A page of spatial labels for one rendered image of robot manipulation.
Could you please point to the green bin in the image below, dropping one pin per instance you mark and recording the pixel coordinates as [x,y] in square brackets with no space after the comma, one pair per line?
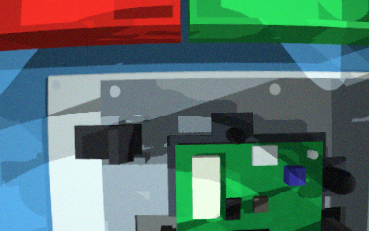
[268,21]

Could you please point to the red open-top bin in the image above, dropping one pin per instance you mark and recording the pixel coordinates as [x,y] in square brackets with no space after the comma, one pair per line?
[138,22]

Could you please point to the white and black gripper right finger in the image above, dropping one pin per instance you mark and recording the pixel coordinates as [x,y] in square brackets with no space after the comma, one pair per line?
[331,224]

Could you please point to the green circuit board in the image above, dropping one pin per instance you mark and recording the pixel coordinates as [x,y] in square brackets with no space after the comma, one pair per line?
[249,187]

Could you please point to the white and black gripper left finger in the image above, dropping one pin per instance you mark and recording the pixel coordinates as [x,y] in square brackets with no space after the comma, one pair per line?
[167,228]

